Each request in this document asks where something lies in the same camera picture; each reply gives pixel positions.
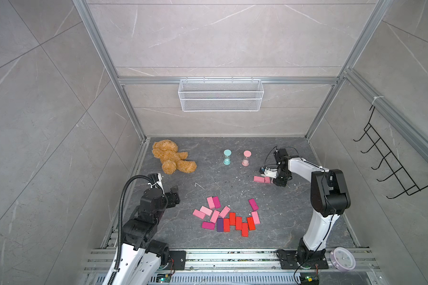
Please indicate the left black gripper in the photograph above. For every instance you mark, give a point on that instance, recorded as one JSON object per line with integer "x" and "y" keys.
{"x": 172, "y": 197}

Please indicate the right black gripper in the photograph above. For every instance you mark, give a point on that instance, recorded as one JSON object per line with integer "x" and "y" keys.
{"x": 283, "y": 183}

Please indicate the magenta block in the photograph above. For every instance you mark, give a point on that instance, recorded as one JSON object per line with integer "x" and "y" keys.
{"x": 208, "y": 225}
{"x": 253, "y": 204}
{"x": 217, "y": 202}

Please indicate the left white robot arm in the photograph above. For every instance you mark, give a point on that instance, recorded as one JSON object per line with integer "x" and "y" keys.
{"x": 139, "y": 255}

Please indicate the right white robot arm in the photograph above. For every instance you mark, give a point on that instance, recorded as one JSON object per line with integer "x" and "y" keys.
{"x": 329, "y": 198}

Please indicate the pink sand timer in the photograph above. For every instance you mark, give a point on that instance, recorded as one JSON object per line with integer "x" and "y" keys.
{"x": 247, "y": 154}

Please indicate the pink block far left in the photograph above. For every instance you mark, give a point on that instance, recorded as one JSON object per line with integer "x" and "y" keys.
{"x": 199, "y": 214}

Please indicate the light pink block tilted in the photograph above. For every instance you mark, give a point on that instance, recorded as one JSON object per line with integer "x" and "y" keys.
{"x": 206, "y": 210}

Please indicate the teal sand timer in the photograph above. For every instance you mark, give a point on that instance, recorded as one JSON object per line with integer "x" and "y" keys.
{"x": 227, "y": 154}

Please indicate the brown teddy bear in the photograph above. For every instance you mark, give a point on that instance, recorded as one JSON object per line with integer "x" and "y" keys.
{"x": 171, "y": 159}

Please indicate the light pink block upper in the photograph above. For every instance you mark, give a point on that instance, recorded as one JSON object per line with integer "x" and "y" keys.
{"x": 211, "y": 203}

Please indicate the pink block centre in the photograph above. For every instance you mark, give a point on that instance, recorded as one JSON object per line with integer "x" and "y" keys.
{"x": 215, "y": 216}

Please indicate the light pink block right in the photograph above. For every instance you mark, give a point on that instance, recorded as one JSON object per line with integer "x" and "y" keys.
{"x": 255, "y": 217}

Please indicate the purple block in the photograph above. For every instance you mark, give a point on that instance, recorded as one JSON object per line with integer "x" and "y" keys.
{"x": 220, "y": 225}

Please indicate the pink block right tilted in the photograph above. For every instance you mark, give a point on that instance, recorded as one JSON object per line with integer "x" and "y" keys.
{"x": 225, "y": 211}

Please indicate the red block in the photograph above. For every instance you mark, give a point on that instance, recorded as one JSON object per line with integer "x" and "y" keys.
{"x": 226, "y": 222}
{"x": 251, "y": 223}
{"x": 232, "y": 218}
{"x": 238, "y": 223}

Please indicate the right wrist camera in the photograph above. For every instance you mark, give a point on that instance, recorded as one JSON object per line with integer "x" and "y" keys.
{"x": 268, "y": 172}

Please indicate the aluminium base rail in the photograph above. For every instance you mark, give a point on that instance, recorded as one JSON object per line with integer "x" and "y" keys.
{"x": 264, "y": 266}

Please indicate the white wire mesh basket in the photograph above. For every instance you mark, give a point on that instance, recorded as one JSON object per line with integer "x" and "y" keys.
{"x": 220, "y": 95}

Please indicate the black wire hook rack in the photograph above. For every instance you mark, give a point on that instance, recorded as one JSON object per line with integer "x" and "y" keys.
{"x": 388, "y": 160}

